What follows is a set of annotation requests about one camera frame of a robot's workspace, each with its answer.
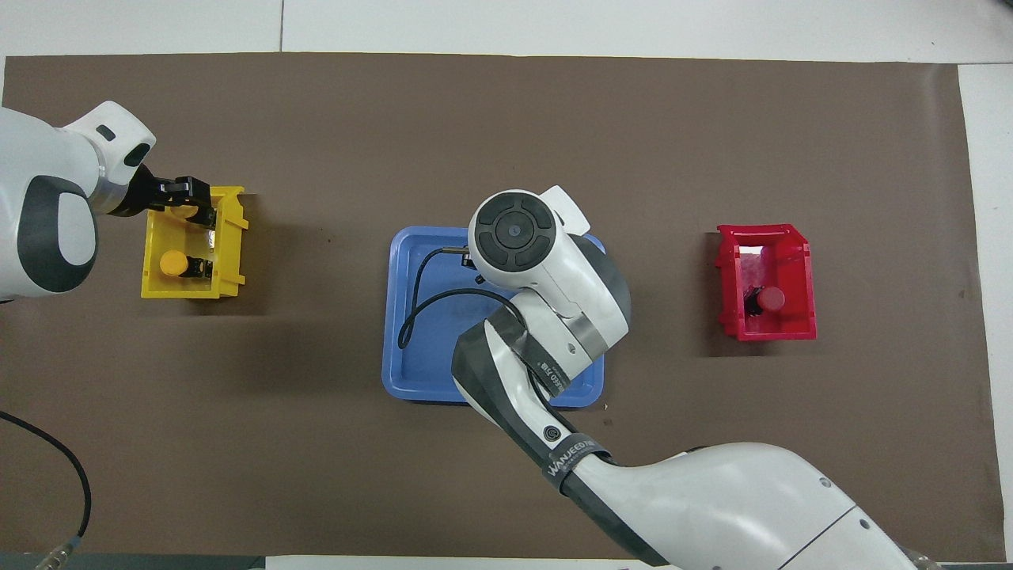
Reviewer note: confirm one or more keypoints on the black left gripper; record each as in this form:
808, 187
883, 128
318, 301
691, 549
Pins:
138, 194

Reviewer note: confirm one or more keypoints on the yellow push button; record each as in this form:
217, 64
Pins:
172, 264
184, 211

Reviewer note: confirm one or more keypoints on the red push button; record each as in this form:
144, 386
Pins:
771, 298

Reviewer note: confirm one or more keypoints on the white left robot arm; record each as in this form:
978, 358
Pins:
47, 158

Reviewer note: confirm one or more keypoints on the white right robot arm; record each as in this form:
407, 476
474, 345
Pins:
712, 507

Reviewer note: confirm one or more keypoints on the blue plastic tray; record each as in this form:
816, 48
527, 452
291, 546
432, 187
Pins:
427, 372

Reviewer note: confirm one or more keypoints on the yellow plastic bin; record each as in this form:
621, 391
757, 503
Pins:
228, 269

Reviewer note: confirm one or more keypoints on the brown paper table mat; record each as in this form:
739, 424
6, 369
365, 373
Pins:
316, 475

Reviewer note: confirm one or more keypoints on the red plastic bin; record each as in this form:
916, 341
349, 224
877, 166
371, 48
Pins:
799, 285

